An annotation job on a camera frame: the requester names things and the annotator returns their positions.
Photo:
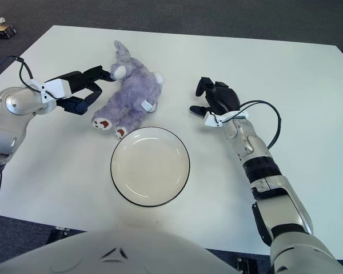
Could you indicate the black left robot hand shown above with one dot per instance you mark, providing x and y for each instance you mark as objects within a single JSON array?
[{"x": 83, "y": 78}]

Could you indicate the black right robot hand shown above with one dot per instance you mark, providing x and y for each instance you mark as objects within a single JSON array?
[{"x": 223, "y": 98}]

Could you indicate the purple plush bunny doll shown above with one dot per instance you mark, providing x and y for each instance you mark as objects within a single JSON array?
[{"x": 128, "y": 91}]

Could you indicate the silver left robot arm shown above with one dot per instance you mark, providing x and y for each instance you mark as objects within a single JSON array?
[{"x": 14, "y": 114}]

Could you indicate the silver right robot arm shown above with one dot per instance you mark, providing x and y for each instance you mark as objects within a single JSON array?
[{"x": 277, "y": 199}]

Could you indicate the white plate with black rim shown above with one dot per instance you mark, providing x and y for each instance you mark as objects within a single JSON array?
[{"x": 150, "y": 168}]

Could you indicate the small black cardboard box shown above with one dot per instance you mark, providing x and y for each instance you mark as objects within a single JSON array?
[{"x": 3, "y": 30}]

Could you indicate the grey robot torso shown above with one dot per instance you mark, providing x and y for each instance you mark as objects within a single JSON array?
[{"x": 117, "y": 254}]

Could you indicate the metal table leg bracket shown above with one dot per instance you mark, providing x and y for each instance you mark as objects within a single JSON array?
[
  {"x": 245, "y": 265},
  {"x": 58, "y": 234}
]

